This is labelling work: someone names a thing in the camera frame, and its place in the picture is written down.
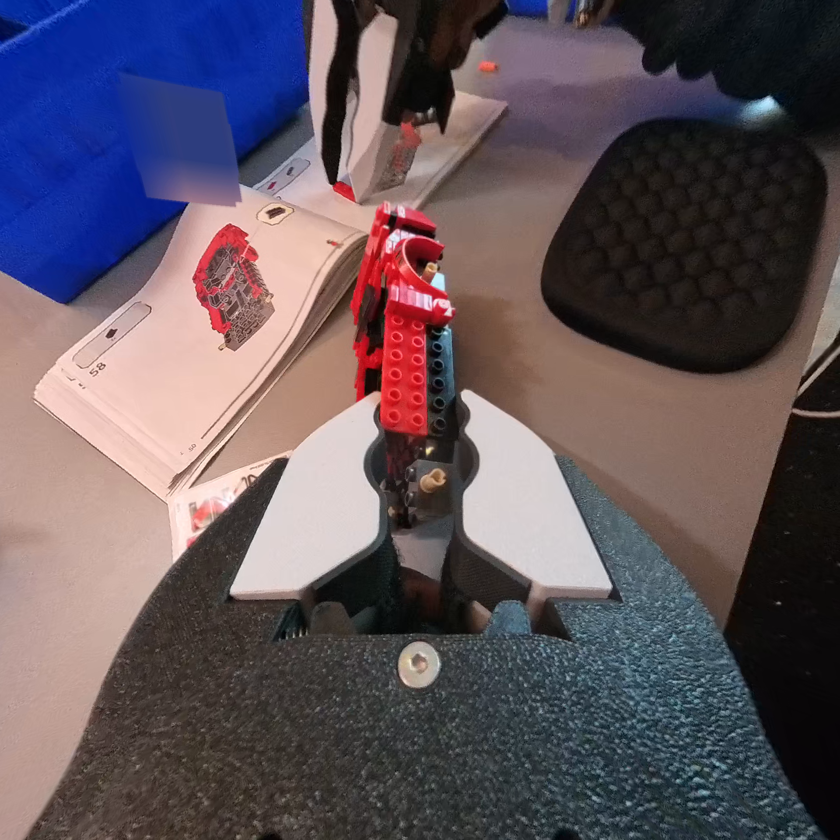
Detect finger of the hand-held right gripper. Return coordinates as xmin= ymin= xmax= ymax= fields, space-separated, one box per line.
xmin=308 ymin=0 xmax=343 ymax=193
xmin=327 ymin=0 xmax=424 ymax=204

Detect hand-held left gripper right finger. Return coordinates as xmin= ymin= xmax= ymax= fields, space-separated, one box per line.
xmin=446 ymin=390 xmax=622 ymax=635

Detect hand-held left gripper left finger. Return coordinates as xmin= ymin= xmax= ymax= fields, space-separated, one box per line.
xmin=230 ymin=394 xmax=403 ymax=624

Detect red and black brick model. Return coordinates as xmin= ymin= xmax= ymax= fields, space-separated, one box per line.
xmin=351 ymin=203 xmax=475 ymax=529

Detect small white leaflet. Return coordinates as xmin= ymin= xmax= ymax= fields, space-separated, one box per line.
xmin=168 ymin=451 xmax=294 ymax=563

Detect open instruction booklet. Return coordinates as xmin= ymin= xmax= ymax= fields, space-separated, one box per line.
xmin=33 ymin=91 xmax=510 ymax=504

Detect blue divided plastic bin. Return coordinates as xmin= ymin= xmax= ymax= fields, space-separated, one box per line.
xmin=0 ymin=0 xmax=311 ymax=304

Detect black textured cushion pad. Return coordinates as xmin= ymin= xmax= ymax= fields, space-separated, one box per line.
xmin=541 ymin=118 xmax=828 ymax=374

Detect white cable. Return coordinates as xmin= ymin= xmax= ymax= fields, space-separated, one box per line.
xmin=791 ymin=351 xmax=840 ymax=418

